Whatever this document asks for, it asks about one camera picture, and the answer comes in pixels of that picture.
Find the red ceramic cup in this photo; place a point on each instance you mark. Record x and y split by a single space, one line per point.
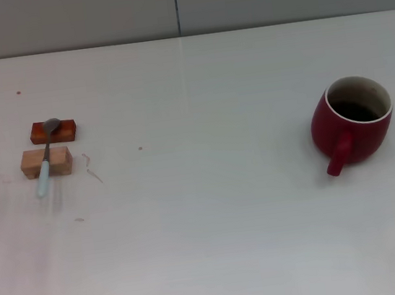
364 143

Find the reddish brown wooden block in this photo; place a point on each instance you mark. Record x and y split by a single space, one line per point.
66 130

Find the light wooden block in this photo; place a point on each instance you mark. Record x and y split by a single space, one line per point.
60 159

